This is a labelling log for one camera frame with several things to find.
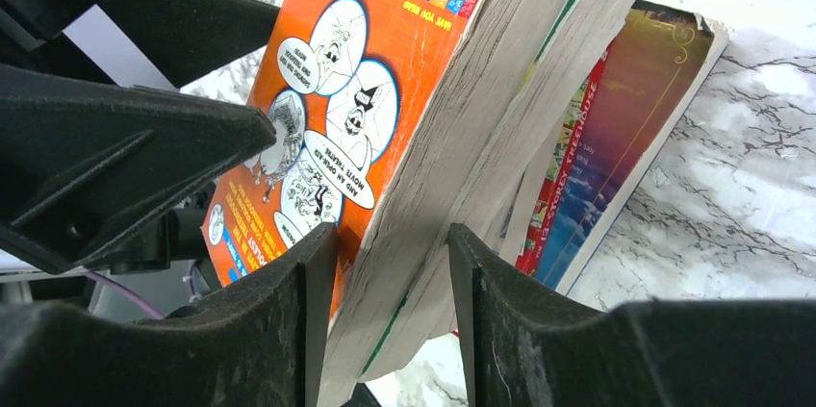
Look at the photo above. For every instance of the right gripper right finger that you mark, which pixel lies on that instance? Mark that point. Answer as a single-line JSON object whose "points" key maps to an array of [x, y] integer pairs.
{"points": [[523, 344]]}

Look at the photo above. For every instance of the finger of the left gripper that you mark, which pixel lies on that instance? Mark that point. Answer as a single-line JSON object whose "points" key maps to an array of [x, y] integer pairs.
{"points": [[85, 166], [184, 39]]}

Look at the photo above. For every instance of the orange treehouse book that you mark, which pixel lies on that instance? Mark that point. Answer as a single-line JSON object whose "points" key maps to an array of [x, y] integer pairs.
{"points": [[373, 102]]}

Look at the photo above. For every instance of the green treehouse book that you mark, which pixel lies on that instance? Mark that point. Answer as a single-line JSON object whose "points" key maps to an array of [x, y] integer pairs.
{"points": [[529, 123]]}

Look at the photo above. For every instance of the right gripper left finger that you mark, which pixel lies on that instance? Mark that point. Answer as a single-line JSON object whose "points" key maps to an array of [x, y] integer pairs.
{"points": [[257, 342]]}

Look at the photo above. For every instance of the dark cover treehouse book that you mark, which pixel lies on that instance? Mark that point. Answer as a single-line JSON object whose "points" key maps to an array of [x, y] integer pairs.
{"points": [[617, 121]]}

